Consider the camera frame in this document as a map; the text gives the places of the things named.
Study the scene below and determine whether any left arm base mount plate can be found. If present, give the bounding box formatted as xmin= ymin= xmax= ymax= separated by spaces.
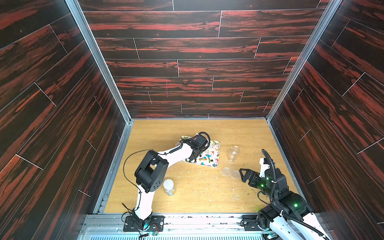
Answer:
xmin=123 ymin=215 xmax=165 ymax=232

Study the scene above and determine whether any clear plastic jar lid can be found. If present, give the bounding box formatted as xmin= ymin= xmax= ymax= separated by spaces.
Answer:
xmin=221 ymin=167 xmax=231 ymax=177

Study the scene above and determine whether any floral pink rectangular tray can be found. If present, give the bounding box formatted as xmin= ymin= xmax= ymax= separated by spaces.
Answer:
xmin=181 ymin=140 xmax=221 ymax=168

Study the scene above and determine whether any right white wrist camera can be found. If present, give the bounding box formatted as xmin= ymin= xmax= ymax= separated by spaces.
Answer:
xmin=259 ymin=158 xmax=270 ymax=178

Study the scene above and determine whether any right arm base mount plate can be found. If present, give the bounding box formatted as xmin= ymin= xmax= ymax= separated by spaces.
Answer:
xmin=240 ymin=214 xmax=269 ymax=232

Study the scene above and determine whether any metal front rail frame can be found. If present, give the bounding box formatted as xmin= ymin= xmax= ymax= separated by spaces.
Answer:
xmin=78 ymin=213 xmax=279 ymax=240

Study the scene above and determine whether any clear candy jar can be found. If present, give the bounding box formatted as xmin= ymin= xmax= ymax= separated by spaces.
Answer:
xmin=228 ymin=146 xmax=240 ymax=162

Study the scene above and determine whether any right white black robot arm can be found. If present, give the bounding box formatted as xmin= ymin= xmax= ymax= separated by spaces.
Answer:
xmin=239 ymin=149 xmax=330 ymax=240

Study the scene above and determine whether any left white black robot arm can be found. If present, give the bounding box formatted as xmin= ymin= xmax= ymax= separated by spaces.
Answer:
xmin=131 ymin=132 xmax=211 ymax=230

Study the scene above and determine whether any left white-lidded candy jar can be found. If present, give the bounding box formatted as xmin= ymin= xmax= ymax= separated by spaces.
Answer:
xmin=163 ymin=179 xmax=175 ymax=196

